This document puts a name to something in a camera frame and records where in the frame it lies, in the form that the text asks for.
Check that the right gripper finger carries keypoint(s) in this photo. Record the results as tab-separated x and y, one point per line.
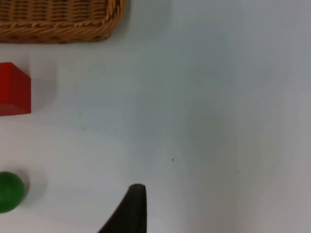
132	213

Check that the red cube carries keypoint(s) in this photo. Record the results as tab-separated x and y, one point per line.
14	87

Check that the pale brown wicker basket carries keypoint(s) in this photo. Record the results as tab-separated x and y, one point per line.
60	21

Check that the green ball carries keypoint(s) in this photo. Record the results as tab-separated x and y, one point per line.
9	191

